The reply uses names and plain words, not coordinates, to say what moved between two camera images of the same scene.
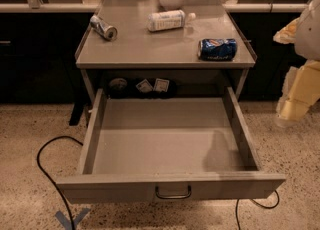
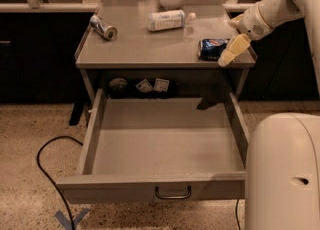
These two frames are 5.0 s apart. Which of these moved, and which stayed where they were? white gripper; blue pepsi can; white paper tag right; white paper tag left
Moved: white gripper
Stayed: blue pepsi can; white paper tag left; white paper tag right
